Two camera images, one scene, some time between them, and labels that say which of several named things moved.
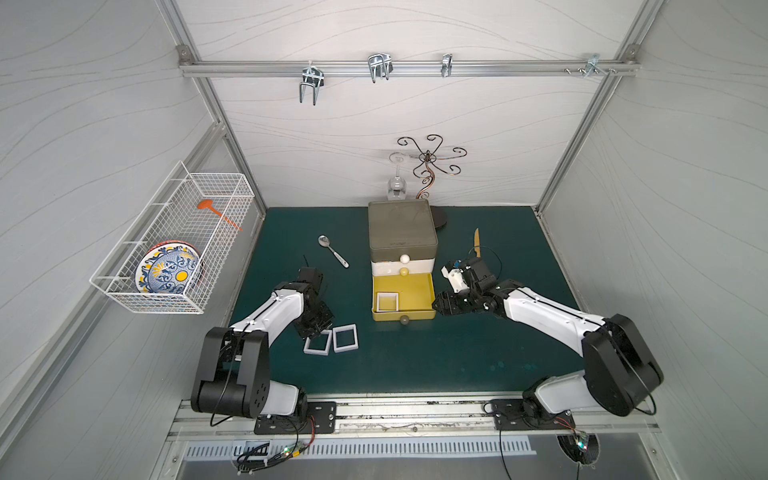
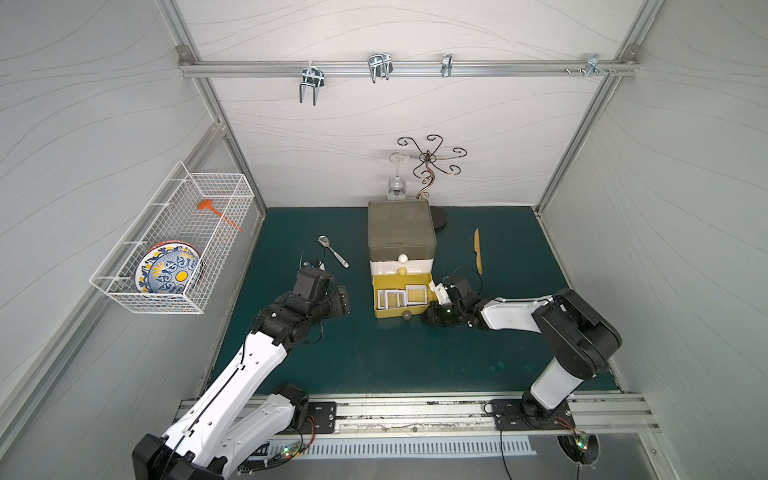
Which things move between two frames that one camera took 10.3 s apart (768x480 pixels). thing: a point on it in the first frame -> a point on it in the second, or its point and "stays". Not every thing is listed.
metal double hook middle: (380, 65) stays
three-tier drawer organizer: (403, 245) stays
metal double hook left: (312, 76) stays
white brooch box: (349, 347) -> (416, 294)
